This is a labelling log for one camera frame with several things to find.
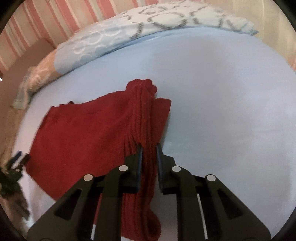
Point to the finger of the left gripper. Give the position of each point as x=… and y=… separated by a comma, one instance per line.
x=16, y=157
x=25, y=159

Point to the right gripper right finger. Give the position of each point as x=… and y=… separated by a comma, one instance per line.
x=206, y=208

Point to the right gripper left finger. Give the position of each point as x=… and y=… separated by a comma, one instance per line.
x=91, y=208

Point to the dark red knit sweater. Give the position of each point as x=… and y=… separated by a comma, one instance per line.
x=96, y=136

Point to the brown garment on bed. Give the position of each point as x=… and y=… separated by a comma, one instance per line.
x=13, y=122

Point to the pink upholstered headboard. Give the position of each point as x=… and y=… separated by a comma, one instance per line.
x=12, y=78

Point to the patterned folded duvet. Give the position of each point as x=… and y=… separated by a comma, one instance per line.
x=108, y=35

